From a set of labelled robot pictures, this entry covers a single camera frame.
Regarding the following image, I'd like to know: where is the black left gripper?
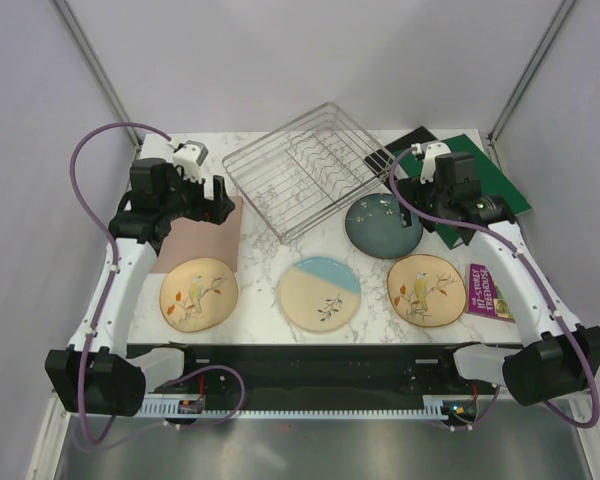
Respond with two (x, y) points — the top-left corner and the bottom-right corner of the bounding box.
(159, 164), (234, 226)

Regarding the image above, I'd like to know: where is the dark teal floral plate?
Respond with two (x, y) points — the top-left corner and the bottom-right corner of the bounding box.
(344, 193), (423, 260)

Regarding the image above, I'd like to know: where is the beige bird plate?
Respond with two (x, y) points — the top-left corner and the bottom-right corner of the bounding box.
(387, 254), (467, 328)
(159, 258), (239, 333)

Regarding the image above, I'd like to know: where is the metal wire dish rack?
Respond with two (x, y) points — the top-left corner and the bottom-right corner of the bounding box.
(222, 102), (393, 244)

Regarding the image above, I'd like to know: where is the blue and beige plate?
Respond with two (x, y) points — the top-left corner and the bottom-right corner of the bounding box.
(278, 256), (361, 334)

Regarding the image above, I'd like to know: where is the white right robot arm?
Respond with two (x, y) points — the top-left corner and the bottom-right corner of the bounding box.
(389, 146), (600, 419)

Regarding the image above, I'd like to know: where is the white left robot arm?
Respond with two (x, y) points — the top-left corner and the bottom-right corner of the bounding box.
(45, 158), (235, 417)

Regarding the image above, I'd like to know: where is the pink rectangular mat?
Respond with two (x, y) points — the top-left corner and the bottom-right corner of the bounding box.
(150, 196), (243, 274)

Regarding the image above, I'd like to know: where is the black flat folder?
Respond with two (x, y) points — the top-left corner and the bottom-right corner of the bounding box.
(364, 126), (437, 173)

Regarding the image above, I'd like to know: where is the purple treehouse book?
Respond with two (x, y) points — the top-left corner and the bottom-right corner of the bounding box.
(467, 263), (515, 323)

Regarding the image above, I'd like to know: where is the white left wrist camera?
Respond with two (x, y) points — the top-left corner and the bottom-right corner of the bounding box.
(168, 139), (208, 182)

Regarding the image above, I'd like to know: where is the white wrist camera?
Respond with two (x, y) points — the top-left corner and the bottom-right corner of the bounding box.
(168, 139), (208, 182)
(412, 140), (451, 184)

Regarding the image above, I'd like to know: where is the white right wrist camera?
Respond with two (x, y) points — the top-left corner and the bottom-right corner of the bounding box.
(412, 140), (451, 184)

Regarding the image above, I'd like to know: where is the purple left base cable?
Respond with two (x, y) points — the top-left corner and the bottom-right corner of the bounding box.
(157, 364), (246, 431)

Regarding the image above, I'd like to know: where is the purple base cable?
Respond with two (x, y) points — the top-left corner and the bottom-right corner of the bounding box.
(427, 382), (504, 434)
(157, 364), (246, 431)

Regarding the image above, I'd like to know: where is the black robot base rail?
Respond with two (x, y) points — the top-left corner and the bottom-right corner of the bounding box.
(144, 342), (506, 412)

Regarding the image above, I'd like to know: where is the white slotted cable duct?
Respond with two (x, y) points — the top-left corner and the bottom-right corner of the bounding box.
(135, 394), (475, 421)

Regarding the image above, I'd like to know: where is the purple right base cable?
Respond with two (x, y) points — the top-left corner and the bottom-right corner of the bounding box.
(427, 382), (504, 434)

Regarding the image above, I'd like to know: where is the left aluminium frame post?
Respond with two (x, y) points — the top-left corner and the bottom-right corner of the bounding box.
(49, 0), (131, 122)

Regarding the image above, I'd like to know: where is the aluminium frame post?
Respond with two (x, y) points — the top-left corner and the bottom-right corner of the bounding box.
(482, 0), (579, 146)
(49, 0), (131, 122)

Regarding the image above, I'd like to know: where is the right aluminium frame post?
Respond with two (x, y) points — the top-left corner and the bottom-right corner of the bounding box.
(482, 0), (579, 146)

